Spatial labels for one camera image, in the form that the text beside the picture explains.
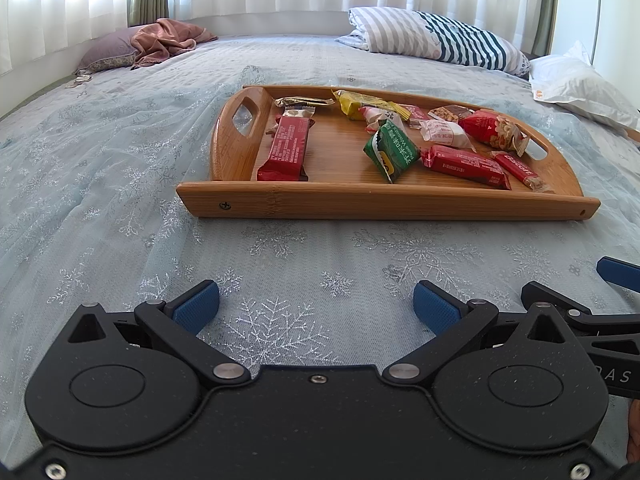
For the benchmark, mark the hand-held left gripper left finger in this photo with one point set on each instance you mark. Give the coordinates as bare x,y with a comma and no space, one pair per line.
197,305

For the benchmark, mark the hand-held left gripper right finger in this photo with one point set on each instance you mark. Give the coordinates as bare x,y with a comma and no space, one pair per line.
435,307

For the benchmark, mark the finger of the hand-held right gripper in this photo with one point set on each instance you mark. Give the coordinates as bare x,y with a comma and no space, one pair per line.
622,272
565,305

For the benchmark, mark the long red snack bar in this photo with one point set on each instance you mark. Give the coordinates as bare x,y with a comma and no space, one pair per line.
462,165
287,147

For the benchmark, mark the small red snack bar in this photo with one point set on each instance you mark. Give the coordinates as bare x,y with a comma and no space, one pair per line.
415,114
515,165

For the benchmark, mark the green snack packet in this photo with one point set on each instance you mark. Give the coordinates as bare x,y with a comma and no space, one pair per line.
392,152

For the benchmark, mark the red nut packet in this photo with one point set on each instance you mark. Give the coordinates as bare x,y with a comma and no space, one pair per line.
485,127

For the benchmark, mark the small brown snack packet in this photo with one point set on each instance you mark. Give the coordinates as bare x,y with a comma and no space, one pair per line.
275,127

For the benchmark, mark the yellow snack packet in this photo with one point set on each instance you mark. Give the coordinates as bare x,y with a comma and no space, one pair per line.
355,105

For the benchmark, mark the gold snack packet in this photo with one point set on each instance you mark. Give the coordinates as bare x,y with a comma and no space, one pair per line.
300,102

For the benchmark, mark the person's right hand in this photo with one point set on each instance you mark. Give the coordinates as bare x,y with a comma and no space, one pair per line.
635,425

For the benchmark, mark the light blue snowflake bedspread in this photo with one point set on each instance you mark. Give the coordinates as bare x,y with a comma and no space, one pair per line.
125,185

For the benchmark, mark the white pillow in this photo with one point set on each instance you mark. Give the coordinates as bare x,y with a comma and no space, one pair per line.
580,85

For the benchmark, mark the chocolate nut bar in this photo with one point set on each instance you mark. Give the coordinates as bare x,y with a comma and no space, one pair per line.
447,113

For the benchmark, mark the small pale object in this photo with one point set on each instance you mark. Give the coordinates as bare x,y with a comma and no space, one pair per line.
82,79

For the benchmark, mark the white wardrobe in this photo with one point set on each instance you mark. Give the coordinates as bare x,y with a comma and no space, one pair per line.
620,10

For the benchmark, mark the pink crumpled cloth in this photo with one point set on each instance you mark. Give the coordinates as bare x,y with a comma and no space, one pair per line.
165,40

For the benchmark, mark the purple pillow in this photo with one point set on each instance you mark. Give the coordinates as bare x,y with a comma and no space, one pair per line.
110,50

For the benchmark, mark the white bed sheet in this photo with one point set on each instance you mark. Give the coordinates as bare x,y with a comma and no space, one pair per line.
310,50

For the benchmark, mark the striped pillow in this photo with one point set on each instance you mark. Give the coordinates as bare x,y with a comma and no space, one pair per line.
390,30

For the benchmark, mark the wooden bed frame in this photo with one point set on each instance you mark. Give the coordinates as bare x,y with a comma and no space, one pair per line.
634,136

